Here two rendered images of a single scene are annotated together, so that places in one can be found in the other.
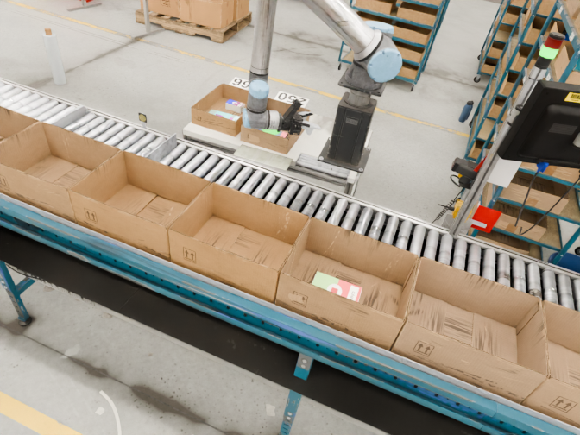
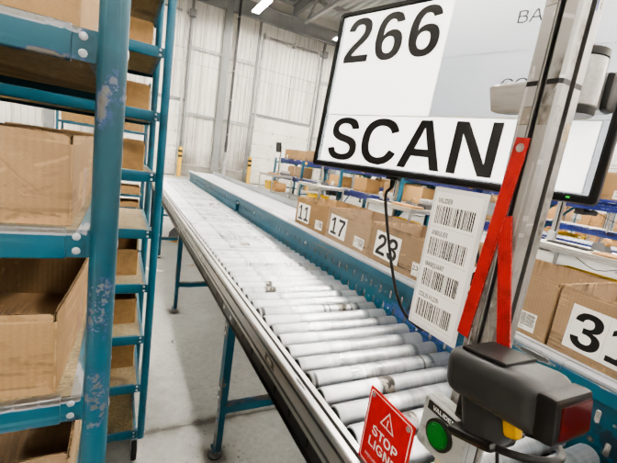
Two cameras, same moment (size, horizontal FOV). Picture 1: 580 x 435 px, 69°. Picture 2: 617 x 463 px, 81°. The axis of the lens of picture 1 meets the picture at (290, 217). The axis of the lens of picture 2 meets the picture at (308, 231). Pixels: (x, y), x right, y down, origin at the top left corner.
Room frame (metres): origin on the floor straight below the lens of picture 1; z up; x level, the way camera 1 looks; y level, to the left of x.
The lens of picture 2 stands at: (2.01, -0.63, 1.25)
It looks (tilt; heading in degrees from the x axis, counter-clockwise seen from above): 10 degrees down; 227
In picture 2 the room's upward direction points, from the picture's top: 9 degrees clockwise
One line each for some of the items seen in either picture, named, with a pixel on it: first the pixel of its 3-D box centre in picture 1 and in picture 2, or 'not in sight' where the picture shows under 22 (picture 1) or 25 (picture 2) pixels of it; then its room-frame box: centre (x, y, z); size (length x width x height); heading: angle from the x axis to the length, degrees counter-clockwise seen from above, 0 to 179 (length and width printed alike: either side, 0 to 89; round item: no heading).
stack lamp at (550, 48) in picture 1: (551, 47); not in sight; (1.55, -0.77, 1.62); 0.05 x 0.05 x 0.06
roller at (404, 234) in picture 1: (398, 256); not in sight; (1.34, -0.50, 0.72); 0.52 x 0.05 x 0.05; 165
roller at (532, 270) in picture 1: (535, 306); (400, 383); (1.19, -1.06, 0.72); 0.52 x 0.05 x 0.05; 165
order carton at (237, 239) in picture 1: (241, 239); not in sight; (1.05, 0.16, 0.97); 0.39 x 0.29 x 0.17; 75
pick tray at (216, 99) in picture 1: (228, 108); not in sight; (2.27, 0.47, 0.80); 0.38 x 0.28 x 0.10; 166
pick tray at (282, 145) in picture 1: (276, 124); not in sight; (2.18, 0.16, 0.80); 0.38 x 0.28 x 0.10; 166
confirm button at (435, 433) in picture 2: not in sight; (439, 434); (1.59, -0.79, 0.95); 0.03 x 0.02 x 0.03; 75
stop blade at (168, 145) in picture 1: (150, 161); not in sight; (1.68, 0.73, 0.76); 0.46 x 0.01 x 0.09; 165
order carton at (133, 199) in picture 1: (145, 203); not in sight; (1.16, 0.54, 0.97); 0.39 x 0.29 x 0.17; 75
